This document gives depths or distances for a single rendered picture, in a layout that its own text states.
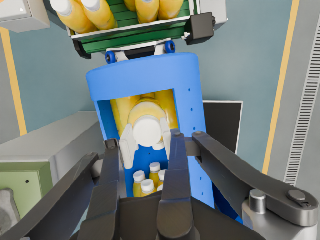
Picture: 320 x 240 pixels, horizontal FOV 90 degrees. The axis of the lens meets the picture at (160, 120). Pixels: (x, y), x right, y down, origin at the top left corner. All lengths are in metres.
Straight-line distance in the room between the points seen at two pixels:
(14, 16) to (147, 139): 0.45
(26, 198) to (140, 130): 0.56
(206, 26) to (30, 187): 0.75
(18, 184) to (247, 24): 1.88
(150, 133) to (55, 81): 1.57
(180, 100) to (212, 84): 1.34
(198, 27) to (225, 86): 1.18
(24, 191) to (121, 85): 0.51
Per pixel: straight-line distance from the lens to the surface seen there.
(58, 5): 0.52
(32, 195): 0.70
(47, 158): 0.70
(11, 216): 0.75
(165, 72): 0.31
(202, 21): 0.59
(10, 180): 0.71
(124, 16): 0.68
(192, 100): 0.35
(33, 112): 1.89
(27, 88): 1.87
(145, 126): 0.21
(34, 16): 0.56
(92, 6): 0.50
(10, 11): 0.56
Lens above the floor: 1.54
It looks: 76 degrees down
